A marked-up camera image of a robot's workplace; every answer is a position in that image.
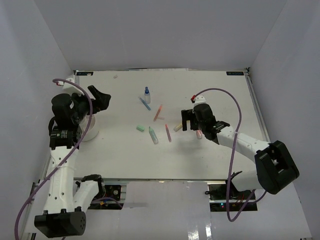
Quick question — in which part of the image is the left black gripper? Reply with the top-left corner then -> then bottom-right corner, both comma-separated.
69,85 -> 111,124

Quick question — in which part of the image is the yellow highlighter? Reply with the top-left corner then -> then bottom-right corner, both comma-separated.
173,123 -> 182,132

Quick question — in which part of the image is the pink highlighter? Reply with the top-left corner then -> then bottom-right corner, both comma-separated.
196,130 -> 203,140

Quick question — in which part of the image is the green marker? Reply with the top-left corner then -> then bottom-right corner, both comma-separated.
148,127 -> 159,145

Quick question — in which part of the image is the green marker cap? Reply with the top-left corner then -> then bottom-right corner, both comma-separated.
136,125 -> 145,132

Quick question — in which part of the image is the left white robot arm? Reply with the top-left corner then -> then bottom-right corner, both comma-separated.
34,85 -> 111,239

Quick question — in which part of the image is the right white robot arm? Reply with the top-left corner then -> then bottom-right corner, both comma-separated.
181,103 -> 300,200

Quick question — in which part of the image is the pink red pen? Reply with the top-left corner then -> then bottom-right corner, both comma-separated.
165,124 -> 172,143

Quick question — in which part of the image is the white divided round container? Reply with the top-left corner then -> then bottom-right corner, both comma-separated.
79,115 -> 99,142

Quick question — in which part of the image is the orange pencil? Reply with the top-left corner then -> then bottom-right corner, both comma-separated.
153,104 -> 163,122

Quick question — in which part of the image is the blue pen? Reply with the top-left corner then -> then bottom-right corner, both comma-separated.
138,97 -> 151,111

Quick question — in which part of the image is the small bottle blue cap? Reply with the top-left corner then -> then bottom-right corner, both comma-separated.
144,86 -> 151,104

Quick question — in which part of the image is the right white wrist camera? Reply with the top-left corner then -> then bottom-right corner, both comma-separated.
191,94 -> 207,107

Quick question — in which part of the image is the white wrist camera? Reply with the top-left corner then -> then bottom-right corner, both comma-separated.
191,94 -> 207,107
56,75 -> 83,95

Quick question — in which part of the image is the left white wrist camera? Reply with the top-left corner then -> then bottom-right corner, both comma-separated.
56,75 -> 83,95

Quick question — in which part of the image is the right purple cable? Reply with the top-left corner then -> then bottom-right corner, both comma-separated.
193,87 -> 265,223

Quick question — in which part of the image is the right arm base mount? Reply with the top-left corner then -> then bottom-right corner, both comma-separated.
204,180 -> 258,213

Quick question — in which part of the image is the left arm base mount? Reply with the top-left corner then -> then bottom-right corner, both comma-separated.
73,174 -> 124,210

